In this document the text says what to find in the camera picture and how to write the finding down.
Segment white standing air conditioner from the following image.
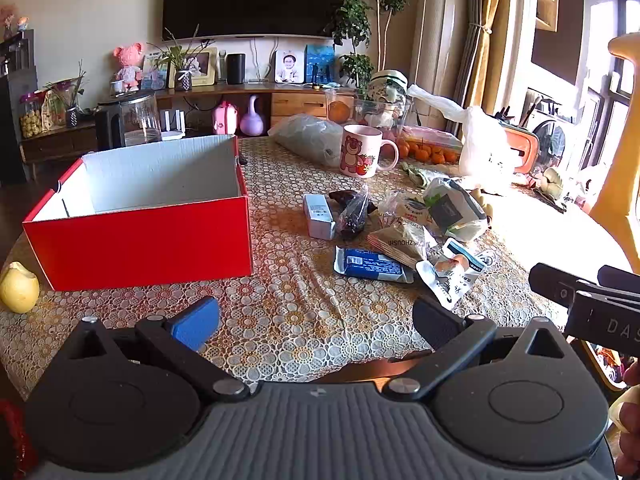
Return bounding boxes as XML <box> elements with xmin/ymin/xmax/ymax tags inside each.
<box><xmin>407</xmin><ymin>0</ymin><xmax>473</xmax><ymax>111</ymax></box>

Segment pink flowers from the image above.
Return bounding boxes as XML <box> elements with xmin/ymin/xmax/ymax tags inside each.
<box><xmin>0</xmin><ymin>5</ymin><xmax>31</xmax><ymax>41</ymax></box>

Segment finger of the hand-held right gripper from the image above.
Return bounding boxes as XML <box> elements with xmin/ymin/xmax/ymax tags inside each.
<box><xmin>597</xmin><ymin>265</ymin><xmax>640</xmax><ymax>292</ymax></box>
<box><xmin>528</xmin><ymin>262</ymin><xmax>640</xmax><ymax>311</ymax></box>

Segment lace-covered round desktop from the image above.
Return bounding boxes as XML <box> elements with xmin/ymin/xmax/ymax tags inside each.
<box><xmin>0</xmin><ymin>135</ymin><xmax>636</xmax><ymax>401</ymax></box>

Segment blue snack packet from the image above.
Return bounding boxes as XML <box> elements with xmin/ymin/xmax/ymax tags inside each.
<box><xmin>334</xmin><ymin>246</ymin><xmax>416</xmax><ymax>284</ymax></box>

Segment purple gourd vase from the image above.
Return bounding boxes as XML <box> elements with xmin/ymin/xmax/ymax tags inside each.
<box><xmin>240</xmin><ymin>94</ymin><xmax>266</xmax><ymax>137</ymax></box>

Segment yellow curtain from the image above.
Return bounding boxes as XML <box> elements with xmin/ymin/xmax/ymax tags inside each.
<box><xmin>460</xmin><ymin>0</ymin><xmax>521</xmax><ymax>111</ymax></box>

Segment grassy plant in dark pot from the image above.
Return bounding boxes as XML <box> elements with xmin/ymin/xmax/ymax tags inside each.
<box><xmin>150</xmin><ymin>25</ymin><xmax>216</xmax><ymax>92</ymax></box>

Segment pink bear mug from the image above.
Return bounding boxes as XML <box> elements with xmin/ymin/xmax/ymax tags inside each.
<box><xmin>341</xmin><ymin>125</ymin><xmax>399</xmax><ymax>178</ymax></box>

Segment person's right hand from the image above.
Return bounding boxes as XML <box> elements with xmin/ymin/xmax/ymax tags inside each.
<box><xmin>609</xmin><ymin>360</ymin><xmax>640</xmax><ymax>478</ymax></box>

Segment white portrait photo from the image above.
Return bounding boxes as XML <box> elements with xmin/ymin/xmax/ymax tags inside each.
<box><xmin>274</xmin><ymin>50</ymin><xmax>304</xmax><ymax>84</ymax></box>

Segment yellow plush toy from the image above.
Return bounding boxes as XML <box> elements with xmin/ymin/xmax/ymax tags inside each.
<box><xmin>470</xmin><ymin>187</ymin><xmax>496</xmax><ymax>223</ymax></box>

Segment grey white tissue pack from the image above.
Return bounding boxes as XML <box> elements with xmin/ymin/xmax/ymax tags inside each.
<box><xmin>422</xmin><ymin>177</ymin><xmax>488</xmax><ymax>241</ymax></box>

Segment grey plastic bag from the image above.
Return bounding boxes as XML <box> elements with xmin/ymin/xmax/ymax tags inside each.
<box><xmin>268</xmin><ymin>114</ymin><xmax>346</xmax><ymax>168</ymax></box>

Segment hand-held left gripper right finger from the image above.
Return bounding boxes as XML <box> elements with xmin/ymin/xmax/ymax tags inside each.
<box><xmin>387</xmin><ymin>296</ymin><xmax>571</xmax><ymax>403</ymax></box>

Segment red cardboard box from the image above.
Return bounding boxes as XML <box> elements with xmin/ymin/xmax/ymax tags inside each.
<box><xmin>22</xmin><ymin>135</ymin><xmax>253</xmax><ymax>292</ymax></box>

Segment clear snack packet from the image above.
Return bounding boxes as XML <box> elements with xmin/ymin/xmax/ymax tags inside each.
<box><xmin>378</xmin><ymin>190</ymin><xmax>436</xmax><ymax>228</ymax></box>

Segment yellow citrus fruit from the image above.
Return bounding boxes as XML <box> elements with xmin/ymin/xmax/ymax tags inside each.
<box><xmin>0</xmin><ymin>261</ymin><xmax>40</xmax><ymax>314</ymax></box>

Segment yellow chair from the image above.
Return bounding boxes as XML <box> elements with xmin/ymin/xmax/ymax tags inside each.
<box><xmin>590</xmin><ymin>30</ymin><xmax>640</xmax><ymax>276</ymax></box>

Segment cream photo frame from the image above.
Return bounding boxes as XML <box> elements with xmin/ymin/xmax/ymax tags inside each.
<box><xmin>170</xmin><ymin>47</ymin><xmax>218</xmax><ymax>88</ymax></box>

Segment pink lidded container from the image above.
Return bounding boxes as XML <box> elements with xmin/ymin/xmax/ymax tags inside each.
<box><xmin>400</xmin><ymin>125</ymin><xmax>463</xmax><ymax>151</ymax></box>

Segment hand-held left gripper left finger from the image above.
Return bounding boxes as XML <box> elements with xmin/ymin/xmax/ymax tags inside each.
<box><xmin>65</xmin><ymin>296</ymin><xmax>251</xmax><ymax>403</ymax></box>

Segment white router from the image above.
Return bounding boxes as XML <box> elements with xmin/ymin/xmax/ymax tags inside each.
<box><xmin>159</xmin><ymin>108</ymin><xmax>187</xmax><ymax>141</ymax></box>

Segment pile of tangerines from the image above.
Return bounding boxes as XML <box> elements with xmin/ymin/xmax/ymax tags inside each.
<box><xmin>395</xmin><ymin>140</ymin><xmax>461</xmax><ymax>166</ymax></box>

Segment clear plastic bowl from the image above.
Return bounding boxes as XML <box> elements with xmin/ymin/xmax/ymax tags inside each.
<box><xmin>325</xmin><ymin>87</ymin><xmax>413</xmax><ymax>133</ymax></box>

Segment tall green houseplant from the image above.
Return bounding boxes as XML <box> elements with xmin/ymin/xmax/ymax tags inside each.
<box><xmin>330</xmin><ymin>0</ymin><xmax>416</xmax><ymax>91</ymax></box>

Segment green white patterned bag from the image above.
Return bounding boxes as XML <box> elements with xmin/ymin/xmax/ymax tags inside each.
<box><xmin>367</xmin><ymin>70</ymin><xmax>408</xmax><ymax>128</ymax></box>

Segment white egg snack packet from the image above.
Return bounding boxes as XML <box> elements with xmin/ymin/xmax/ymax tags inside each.
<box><xmin>415</xmin><ymin>255</ymin><xmax>481</xmax><ymax>311</ymax></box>

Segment wooden television cabinet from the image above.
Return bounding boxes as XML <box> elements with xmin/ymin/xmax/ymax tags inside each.
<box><xmin>20</xmin><ymin>80</ymin><xmax>361</xmax><ymax>163</ymax></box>

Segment cream ribbed object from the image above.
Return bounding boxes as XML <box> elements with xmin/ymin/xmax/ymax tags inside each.
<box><xmin>542</xmin><ymin>167</ymin><xmax>566</xmax><ymax>198</ymax></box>

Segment dark dried fruit packet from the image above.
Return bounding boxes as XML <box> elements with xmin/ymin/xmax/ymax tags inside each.
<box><xmin>336</xmin><ymin>195</ymin><xmax>371</xmax><ymax>241</ymax></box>
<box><xmin>328</xmin><ymin>189</ymin><xmax>377</xmax><ymax>213</ymax></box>

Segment green grey cloth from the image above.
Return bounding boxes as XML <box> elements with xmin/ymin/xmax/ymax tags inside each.
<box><xmin>400</xmin><ymin>160</ymin><xmax>451</xmax><ymax>188</ymax></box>

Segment black speaker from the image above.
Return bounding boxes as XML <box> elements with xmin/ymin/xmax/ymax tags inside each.
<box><xmin>226</xmin><ymin>53</ymin><xmax>247</xmax><ymax>85</ymax></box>

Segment floor fan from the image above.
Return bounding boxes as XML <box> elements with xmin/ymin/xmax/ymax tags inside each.
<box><xmin>532</xmin><ymin>120</ymin><xmax>568</xmax><ymax>161</ymax></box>

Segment glass snack jar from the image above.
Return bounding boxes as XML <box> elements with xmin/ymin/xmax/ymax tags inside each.
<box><xmin>19</xmin><ymin>92</ymin><xmax>45</xmax><ymax>139</ymax></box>

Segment black side cabinet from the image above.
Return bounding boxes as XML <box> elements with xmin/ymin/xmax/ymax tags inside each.
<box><xmin>0</xmin><ymin>30</ymin><xmax>38</xmax><ymax>186</ymax></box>

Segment red fabric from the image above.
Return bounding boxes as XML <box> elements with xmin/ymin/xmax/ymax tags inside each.
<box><xmin>0</xmin><ymin>400</ymin><xmax>38</xmax><ymax>480</ymax></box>

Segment pink doll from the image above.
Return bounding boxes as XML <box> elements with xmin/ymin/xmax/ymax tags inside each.
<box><xmin>112</xmin><ymin>42</ymin><xmax>146</xmax><ymax>93</ymax></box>

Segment beige triangular snack packet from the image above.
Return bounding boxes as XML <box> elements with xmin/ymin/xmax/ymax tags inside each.
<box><xmin>367</xmin><ymin>220</ymin><xmax>441</xmax><ymax>268</ymax></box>

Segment white plastic bag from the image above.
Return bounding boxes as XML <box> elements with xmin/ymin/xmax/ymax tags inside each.
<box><xmin>407</xmin><ymin>84</ymin><xmax>521</xmax><ymax>196</ymax></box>

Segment glass blender jug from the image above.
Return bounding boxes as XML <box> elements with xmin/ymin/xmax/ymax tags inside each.
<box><xmin>95</xmin><ymin>90</ymin><xmax>163</xmax><ymax>151</ymax></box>

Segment pink toy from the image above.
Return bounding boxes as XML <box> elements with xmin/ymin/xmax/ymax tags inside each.
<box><xmin>212</xmin><ymin>101</ymin><xmax>238</xmax><ymax>136</ymax></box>

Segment white blue-striped snack packet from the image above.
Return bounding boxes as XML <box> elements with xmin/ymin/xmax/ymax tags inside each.
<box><xmin>442</xmin><ymin>237</ymin><xmax>497</xmax><ymax>275</ymax></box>

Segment small potted plant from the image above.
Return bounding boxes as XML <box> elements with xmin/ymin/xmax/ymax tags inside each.
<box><xmin>44</xmin><ymin>60</ymin><xmax>88</xmax><ymax>128</ymax></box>

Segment small white box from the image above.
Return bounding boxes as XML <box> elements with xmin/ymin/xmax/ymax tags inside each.
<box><xmin>303</xmin><ymin>193</ymin><xmax>337</xmax><ymax>240</ymax></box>

